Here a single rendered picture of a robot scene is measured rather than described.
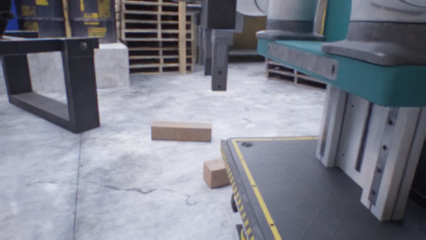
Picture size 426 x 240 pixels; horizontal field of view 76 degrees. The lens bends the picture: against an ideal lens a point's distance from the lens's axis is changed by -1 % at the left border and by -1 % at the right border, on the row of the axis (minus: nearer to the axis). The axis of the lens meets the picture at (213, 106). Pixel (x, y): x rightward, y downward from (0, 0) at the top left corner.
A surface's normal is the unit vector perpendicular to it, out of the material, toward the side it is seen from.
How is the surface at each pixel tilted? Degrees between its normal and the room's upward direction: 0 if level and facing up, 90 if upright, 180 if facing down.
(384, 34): 85
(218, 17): 90
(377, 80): 90
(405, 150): 90
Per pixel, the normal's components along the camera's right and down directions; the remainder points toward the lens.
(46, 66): 0.39, 0.29
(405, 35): -0.48, 0.13
